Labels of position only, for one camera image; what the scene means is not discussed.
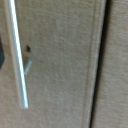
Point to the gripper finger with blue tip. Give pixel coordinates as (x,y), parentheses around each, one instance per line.
(1,53)

